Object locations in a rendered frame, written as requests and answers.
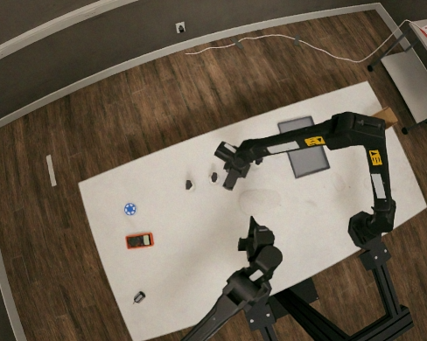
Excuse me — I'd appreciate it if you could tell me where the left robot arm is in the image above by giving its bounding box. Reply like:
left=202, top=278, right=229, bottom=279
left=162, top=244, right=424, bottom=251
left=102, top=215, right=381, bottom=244
left=180, top=226, right=283, bottom=341

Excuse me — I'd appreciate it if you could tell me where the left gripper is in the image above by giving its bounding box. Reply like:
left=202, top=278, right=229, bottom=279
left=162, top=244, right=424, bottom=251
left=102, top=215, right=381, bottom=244
left=238, top=216, right=260, bottom=263

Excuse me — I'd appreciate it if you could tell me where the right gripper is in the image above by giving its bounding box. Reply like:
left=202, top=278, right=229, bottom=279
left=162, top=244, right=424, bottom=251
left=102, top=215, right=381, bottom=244
left=223, top=161, right=251, bottom=178

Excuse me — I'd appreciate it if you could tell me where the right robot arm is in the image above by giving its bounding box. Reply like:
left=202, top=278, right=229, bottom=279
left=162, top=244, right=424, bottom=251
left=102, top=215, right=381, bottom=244
left=213, top=111, right=396, bottom=245

